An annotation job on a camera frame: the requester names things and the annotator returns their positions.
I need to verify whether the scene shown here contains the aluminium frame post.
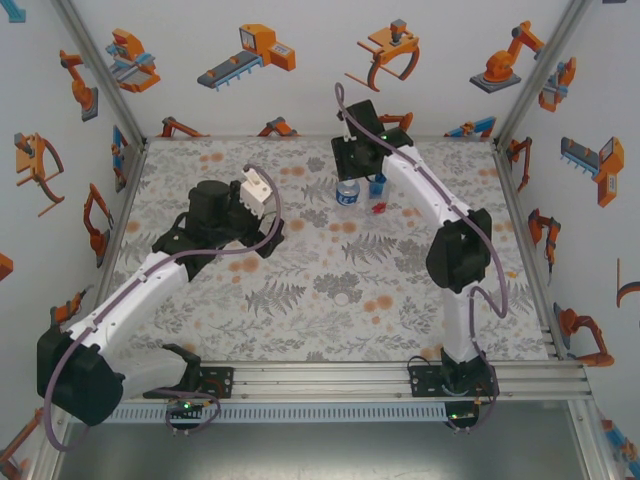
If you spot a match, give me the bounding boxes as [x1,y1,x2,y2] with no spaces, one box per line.
[567,399,624,480]
[27,422,74,480]
[49,0,150,149]
[493,0,596,149]

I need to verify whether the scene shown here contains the aluminium front rail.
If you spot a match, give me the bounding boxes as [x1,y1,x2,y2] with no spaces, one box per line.
[54,360,601,402]

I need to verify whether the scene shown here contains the aluminium side rail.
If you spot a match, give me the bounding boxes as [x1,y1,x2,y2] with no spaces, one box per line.
[74,142,150,364]
[492,142,576,362]

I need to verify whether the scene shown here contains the slotted grey cable duct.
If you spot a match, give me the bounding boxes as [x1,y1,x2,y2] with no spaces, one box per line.
[112,403,447,424]

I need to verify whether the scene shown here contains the clear bottle dark blue label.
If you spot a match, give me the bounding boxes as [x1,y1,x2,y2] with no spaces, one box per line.
[335,178,363,221]

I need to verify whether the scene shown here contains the small bottle blue cap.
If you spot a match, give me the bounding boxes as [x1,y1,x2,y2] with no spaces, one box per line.
[368,173,391,217]

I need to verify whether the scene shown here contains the floral patterned table mat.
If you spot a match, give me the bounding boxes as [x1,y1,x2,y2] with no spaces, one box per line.
[92,137,556,364]

